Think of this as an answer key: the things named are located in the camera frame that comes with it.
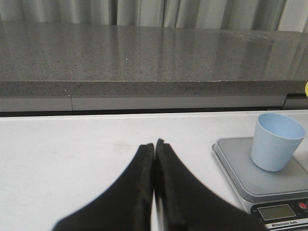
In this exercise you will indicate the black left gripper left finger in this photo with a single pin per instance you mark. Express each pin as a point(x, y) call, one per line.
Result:
point(125, 206)

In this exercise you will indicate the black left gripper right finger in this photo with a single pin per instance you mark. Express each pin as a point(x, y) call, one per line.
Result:
point(185, 204)

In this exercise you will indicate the light blue plastic cup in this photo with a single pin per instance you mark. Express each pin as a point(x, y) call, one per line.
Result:
point(276, 138)

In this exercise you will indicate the yellow squeeze bottle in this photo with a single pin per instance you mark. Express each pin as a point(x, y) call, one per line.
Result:
point(306, 89)

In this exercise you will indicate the digital kitchen scale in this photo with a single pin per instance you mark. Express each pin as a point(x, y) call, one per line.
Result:
point(278, 199)

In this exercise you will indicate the grey stone counter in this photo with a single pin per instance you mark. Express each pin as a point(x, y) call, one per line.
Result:
point(76, 67)

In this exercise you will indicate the grey curtain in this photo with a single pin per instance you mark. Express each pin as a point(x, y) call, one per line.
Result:
point(280, 15)

